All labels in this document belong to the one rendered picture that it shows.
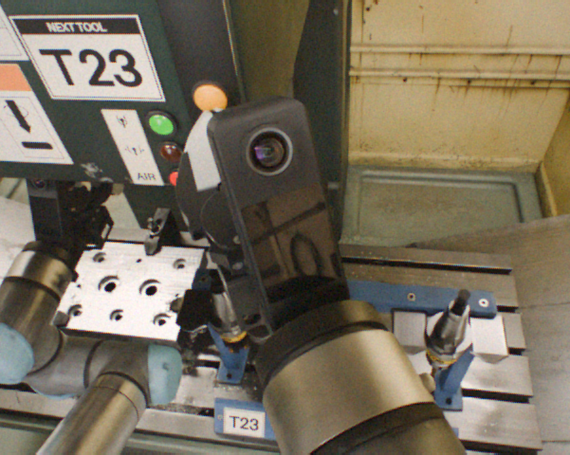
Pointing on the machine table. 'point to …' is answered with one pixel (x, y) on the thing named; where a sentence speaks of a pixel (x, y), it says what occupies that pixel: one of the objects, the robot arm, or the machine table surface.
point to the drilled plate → (152, 267)
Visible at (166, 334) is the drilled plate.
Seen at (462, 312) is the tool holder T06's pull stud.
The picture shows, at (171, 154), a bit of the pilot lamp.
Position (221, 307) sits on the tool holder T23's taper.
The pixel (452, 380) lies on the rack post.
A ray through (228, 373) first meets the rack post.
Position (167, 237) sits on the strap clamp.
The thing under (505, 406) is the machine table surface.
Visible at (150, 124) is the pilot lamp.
